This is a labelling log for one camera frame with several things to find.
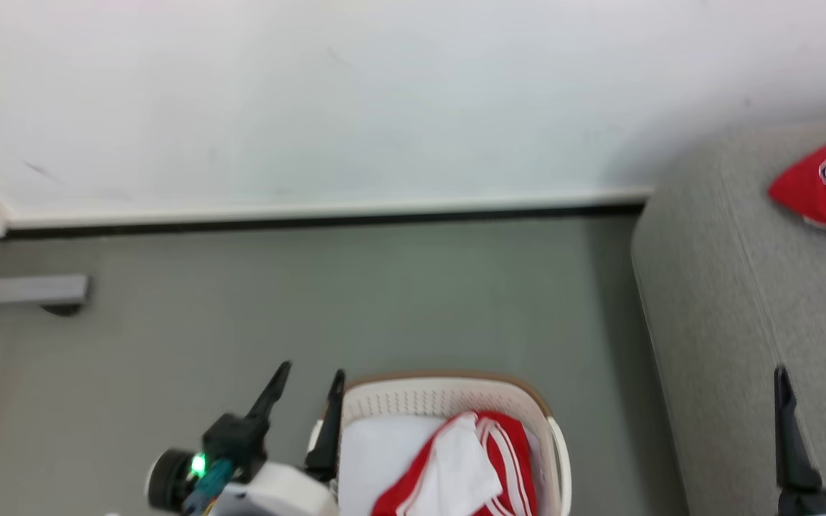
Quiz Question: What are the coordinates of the right gripper body dark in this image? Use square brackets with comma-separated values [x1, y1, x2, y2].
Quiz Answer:
[777, 487, 826, 516]

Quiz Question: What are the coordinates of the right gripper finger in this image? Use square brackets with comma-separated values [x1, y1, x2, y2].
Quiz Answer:
[773, 365, 824, 494]

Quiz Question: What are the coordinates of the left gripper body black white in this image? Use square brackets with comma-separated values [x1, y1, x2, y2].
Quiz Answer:
[146, 412, 343, 516]

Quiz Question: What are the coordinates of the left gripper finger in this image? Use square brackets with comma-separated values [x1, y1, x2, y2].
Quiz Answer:
[244, 360, 293, 425]
[304, 368, 347, 482]

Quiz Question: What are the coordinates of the white plastic laundry basket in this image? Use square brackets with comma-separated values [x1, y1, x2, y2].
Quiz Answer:
[308, 371, 572, 516]

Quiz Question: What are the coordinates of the plain white garment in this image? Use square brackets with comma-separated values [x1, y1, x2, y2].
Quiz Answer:
[340, 411, 504, 516]

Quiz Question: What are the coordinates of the grey fabric sofa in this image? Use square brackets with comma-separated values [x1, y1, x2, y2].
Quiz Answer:
[630, 118, 826, 516]

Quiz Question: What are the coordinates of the red garment with white stripes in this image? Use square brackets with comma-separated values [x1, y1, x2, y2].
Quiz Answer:
[371, 410, 538, 516]

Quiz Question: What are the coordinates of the white skirting board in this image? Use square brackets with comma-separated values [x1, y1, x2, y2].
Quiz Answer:
[0, 188, 654, 231]

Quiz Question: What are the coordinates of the red jersey with white print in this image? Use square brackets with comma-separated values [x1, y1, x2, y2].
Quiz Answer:
[767, 110, 826, 250]

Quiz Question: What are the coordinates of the grey metal bar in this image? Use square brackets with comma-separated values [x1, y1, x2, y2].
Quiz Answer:
[0, 273, 92, 317]

